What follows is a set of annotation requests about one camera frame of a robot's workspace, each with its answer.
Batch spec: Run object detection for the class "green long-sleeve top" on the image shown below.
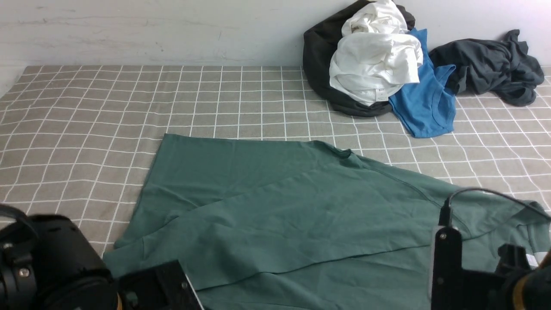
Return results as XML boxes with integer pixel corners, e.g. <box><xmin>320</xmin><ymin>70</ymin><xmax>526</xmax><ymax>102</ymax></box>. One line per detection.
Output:
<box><xmin>102</xmin><ymin>133</ymin><xmax>551</xmax><ymax>310</ymax></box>

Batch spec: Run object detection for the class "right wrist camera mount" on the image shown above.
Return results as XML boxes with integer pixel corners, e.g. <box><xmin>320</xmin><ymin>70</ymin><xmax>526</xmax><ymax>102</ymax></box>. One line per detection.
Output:
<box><xmin>428</xmin><ymin>226</ymin><xmax>503</xmax><ymax>310</ymax></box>

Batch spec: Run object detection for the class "dark grey crumpled garment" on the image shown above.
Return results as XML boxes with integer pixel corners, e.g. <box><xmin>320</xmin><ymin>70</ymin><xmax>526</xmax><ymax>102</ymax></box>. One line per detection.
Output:
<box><xmin>429</xmin><ymin>29</ymin><xmax>545</xmax><ymax>107</ymax></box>

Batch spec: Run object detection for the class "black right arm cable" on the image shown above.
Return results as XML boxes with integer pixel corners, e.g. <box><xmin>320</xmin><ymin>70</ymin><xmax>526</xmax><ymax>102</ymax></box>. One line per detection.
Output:
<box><xmin>438</xmin><ymin>188</ymin><xmax>551</xmax><ymax>227</ymax></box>

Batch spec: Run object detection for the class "black garment under white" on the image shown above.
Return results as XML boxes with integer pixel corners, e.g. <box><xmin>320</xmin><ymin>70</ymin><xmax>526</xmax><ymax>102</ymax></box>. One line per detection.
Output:
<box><xmin>303</xmin><ymin>0</ymin><xmax>415</xmax><ymax>117</ymax></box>

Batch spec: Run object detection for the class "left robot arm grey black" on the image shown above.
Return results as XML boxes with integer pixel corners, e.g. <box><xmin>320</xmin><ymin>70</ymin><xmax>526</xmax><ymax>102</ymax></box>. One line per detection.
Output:
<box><xmin>0</xmin><ymin>204</ymin><xmax>203</xmax><ymax>310</ymax></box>

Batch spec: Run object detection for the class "grey checkered tablecloth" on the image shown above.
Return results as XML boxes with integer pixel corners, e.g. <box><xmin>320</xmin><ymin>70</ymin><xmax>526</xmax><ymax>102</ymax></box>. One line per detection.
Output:
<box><xmin>0</xmin><ymin>65</ymin><xmax>551</xmax><ymax>254</ymax></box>

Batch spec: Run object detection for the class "blue t-shirt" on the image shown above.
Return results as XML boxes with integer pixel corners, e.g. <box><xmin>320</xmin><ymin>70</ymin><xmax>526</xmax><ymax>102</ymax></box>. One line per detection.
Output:
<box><xmin>390</xmin><ymin>29</ymin><xmax>456</xmax><ymax>139</ymax></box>

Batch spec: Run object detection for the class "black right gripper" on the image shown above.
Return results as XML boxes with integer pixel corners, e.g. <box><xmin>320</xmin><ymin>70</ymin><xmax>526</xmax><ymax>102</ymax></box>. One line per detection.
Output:
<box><xmin>495</xmin><ymin>245</ymin><xmax>551</xmax><ymax>310</ymax></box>

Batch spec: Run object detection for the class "white crumpled garment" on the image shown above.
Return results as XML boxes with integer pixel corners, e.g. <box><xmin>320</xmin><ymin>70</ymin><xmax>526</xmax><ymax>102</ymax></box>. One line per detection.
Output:
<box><xmin>329</xmin><ymin>0</ymin><xmax>424</xmax><ymax>106</ymax></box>

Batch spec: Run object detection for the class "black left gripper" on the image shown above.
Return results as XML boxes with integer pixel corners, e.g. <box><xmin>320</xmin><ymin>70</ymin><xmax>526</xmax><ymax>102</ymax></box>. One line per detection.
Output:
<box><xmin>118</xmin><ymin>260</ymin><xmax>204</xmax><ymax>310</ymax></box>

